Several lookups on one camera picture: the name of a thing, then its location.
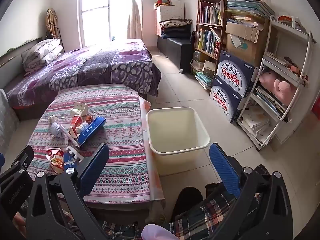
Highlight purple patterned bed blanket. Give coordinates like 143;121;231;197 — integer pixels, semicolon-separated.
7;39;162;109

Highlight stacked pillows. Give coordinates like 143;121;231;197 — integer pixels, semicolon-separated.
21;38;63;73

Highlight pink plush toy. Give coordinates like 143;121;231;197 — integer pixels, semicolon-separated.
259;70;297;106

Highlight white drawer cabinet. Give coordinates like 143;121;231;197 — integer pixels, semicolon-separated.
155;5;185;36

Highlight stack of books on floor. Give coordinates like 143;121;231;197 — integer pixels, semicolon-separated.
195;72;212;90

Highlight red instant noodle wrapper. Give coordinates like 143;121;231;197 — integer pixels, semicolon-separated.
46;147;64;174

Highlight black storage bench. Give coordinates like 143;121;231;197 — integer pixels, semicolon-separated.
157;36;194;73

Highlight blue snack box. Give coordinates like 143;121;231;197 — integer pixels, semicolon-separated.
77;116;106;147

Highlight ganten water carton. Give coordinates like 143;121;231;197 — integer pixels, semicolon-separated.
217;50;259;98
210;75;248;122

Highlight lower Ganten water carton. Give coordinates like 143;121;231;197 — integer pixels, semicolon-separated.
210;75;248;122

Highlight white plastic trash bin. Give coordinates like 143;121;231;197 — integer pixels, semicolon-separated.
146;107;210;176

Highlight wooden bookshelf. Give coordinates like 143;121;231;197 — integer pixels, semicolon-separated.
191;0;276;93

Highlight upper Ganten water carton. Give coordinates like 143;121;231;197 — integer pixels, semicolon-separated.
217;50;259;98

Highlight blue cracker box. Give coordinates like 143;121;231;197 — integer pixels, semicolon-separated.
63;152;78;172

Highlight pink curtain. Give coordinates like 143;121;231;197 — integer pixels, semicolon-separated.
127;0;143;40

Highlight red white milk carton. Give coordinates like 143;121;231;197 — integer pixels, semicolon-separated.
69;115;88;138

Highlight plaid trousers leg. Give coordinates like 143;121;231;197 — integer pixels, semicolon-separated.
100;182;263;240

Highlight grey checked cushion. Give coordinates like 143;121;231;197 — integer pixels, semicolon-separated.
0;89;20;155

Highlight folded blankets stack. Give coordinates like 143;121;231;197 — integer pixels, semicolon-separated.
159;19;193;39

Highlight patterned striped table cloth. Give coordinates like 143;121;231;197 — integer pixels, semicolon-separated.
27;85;153;204

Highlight brown cardboard box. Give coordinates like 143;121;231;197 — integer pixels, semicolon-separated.
226;20;269;67

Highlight white tiered shelf rack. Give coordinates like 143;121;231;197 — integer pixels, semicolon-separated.
236;16;319;150

